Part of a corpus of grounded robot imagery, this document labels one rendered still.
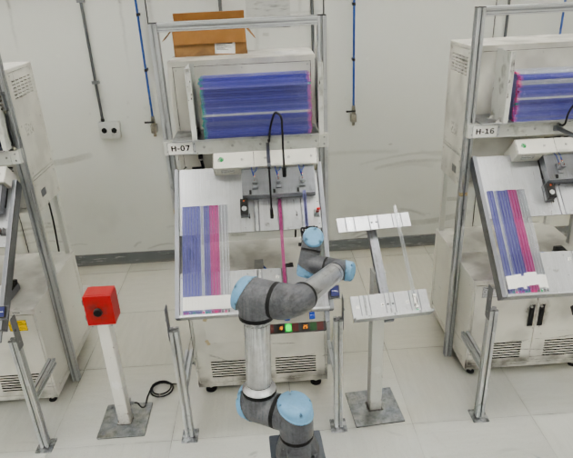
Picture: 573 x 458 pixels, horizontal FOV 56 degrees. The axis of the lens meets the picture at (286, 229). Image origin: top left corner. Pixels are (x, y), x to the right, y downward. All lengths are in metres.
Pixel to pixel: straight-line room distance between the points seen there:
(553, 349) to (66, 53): 3.60
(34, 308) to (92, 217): 1.67
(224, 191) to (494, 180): 1.30
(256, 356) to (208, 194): 1.03
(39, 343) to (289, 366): 1.29
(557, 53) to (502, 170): 0.62
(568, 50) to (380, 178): 1.81
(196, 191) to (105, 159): 1.80
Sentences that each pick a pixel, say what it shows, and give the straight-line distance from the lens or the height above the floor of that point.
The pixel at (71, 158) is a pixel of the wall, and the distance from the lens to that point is 4.40.
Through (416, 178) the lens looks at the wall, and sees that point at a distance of 4.40.
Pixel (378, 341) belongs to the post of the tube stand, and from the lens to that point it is 2.72.
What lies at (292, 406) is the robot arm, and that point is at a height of 0.78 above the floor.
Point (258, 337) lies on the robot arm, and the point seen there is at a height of 1.01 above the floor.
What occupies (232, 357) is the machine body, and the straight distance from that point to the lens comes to 2.96.
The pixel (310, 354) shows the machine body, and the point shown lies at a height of 0.23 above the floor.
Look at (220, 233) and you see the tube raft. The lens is 2.52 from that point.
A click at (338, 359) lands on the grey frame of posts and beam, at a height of 0.42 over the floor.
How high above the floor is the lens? 2.04
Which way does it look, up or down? 24 degrees down
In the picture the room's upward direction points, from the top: 3 degrees counter-clockwise
